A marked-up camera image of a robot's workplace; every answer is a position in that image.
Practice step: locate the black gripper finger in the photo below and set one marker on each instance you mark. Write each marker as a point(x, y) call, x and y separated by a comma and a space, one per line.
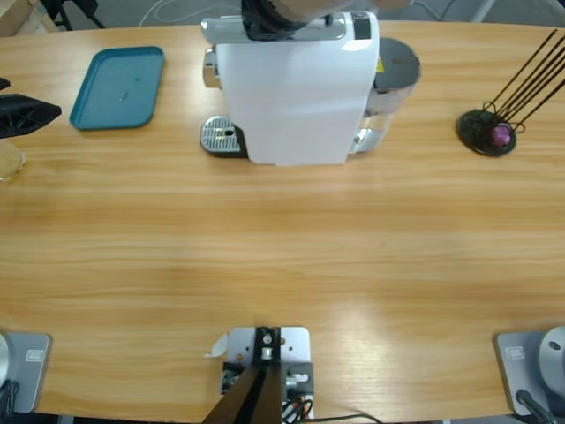
point(22, 115)
point(3, 84)

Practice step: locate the clear drinking glass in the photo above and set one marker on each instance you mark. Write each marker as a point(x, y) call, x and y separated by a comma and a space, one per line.
point(9, 163)

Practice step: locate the white capsule coffee machine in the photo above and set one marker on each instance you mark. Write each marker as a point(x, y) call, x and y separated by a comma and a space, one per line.
point(300, 97)

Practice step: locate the purple coffee capsule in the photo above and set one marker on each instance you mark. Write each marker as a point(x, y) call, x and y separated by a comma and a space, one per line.
point(501, 134)

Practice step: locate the cardboard box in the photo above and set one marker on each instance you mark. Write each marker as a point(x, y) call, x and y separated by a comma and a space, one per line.
point(13, 17)

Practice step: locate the teal plastic tray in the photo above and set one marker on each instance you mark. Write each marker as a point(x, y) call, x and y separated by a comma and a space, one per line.
point(115, 88)

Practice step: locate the white tape tab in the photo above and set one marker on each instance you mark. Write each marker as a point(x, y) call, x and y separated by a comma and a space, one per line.
point(218, 346)

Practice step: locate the clear water tank dark lid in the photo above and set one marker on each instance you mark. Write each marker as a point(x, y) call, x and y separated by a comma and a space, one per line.
point(397, 66)

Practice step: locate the white table leg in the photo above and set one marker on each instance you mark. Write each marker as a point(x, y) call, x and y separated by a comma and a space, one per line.
point(484, 9)

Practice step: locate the black metal frame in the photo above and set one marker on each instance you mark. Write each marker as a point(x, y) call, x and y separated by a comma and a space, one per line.
point(79, 4)

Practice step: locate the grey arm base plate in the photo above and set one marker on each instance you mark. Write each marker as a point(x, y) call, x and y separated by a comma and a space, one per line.
point(31, 371)
point(516, 371)

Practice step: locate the black camera post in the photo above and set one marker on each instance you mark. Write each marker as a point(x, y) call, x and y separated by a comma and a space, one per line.
point(253, 397)

